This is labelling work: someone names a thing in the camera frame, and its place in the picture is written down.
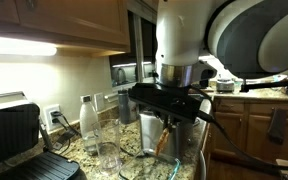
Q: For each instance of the thin toasted bread slice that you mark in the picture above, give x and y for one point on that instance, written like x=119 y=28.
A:
x=162 y=141

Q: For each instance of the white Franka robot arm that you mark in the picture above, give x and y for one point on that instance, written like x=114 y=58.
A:
x=237 y=30

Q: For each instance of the stainless steel two-slot toaster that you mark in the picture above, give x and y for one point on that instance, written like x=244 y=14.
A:
x=150 y=130

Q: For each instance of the dark grey insulated bottle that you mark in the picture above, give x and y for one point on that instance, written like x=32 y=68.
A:
x=124 y=106

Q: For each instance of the square clear glass dish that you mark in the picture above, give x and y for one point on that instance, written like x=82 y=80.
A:
x=144 y=168

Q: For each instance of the clear drinking glass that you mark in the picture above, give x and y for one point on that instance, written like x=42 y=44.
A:
x=107 y=146

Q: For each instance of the small silver pot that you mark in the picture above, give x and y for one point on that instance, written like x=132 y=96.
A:
x=224 y=85

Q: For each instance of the clear bottle with silver cap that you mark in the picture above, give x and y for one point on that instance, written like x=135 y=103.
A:
x=88 y=123

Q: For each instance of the wooden lower drawer cabinet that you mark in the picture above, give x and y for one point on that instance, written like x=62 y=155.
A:
x=250 y=130

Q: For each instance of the dark hanging dish towel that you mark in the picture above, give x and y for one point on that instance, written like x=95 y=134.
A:
x=277 y=126

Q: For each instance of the wooden upper cabinet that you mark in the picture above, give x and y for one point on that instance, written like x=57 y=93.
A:
x=57 y=20

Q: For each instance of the black panini grill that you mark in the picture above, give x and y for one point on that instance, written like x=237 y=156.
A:
x=14 y=140

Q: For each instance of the under-cabinet light strip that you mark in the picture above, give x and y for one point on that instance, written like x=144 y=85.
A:
x=20 y=46

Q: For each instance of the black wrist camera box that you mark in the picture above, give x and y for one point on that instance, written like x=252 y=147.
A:
x=167 y=100

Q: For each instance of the white wall power outlet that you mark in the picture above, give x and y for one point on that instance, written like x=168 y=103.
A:
x=52 y=117

